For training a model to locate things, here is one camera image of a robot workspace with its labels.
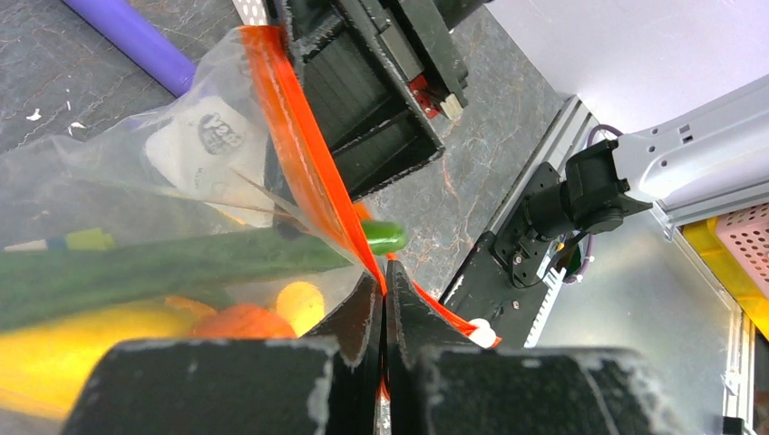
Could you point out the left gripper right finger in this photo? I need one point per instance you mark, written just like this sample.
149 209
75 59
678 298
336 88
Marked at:
440 382

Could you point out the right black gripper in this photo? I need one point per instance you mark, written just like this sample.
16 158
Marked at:
372 90

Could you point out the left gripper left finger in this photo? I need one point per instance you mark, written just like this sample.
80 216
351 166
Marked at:
326 382

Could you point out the orange pumpkin toy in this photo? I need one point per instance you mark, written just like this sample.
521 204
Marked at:
244 321

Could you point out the clear zip bag orange zipper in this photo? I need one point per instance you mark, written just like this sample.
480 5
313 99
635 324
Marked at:
240 149

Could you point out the long green cucumber toy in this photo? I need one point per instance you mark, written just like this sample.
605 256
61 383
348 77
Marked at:
44 285

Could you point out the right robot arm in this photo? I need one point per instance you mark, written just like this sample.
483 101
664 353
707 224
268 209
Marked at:
614 179

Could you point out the yellow bin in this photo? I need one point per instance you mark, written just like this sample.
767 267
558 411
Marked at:
702 237

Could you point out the pink perforated basket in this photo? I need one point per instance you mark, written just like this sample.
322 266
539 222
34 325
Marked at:
744 233

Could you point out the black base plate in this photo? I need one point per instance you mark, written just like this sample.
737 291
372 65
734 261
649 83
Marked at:
503 279

